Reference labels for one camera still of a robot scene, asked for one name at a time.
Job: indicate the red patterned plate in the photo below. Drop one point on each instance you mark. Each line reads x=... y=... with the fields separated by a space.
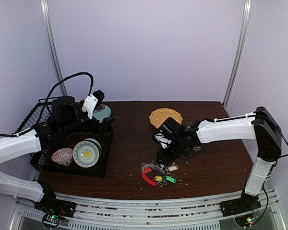
x=62 y=157

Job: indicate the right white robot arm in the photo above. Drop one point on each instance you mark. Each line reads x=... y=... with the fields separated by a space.
x=258 y=126

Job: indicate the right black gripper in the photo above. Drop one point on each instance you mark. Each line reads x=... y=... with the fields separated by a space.
x=163 y=153

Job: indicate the yellow dotted plate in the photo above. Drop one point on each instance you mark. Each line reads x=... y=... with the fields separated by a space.
x=159 y=116

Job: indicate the keyring bundle with coloured tags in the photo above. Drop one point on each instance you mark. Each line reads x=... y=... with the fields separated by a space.
x=163 y=174

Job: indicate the light blue flower plate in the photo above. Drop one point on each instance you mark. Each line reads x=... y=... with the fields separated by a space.
x=101 y=112

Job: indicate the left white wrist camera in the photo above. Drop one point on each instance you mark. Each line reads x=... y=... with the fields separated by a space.
x=92 y=101

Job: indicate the black wire dish rack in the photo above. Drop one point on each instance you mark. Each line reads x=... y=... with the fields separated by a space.
x=71 y=142

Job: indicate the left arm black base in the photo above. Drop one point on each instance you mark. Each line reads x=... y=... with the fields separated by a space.
x=55 y=210

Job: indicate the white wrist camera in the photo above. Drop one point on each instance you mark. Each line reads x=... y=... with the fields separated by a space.
x=169 y=131
x=92 y=101

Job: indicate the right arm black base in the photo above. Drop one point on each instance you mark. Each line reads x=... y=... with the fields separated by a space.
x=244 y=204

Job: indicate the aluminium slotted front rail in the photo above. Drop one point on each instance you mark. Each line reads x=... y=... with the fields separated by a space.
x=199 y=213

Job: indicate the left aluminium frame post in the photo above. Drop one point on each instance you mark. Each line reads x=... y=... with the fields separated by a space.
x=51 y=42

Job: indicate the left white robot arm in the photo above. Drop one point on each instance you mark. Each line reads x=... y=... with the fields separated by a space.
x=16 y=143

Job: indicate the aluminium frame post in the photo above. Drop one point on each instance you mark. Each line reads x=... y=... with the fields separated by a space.
x=51 y=42
x=237 y=64

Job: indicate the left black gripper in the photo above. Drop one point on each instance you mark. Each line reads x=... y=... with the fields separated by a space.
x=93 y=128

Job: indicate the right aluminium frame post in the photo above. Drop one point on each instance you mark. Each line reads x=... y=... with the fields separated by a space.
x=237 y=64

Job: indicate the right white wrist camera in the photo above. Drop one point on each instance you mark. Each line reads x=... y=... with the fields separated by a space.
x=169 y=131

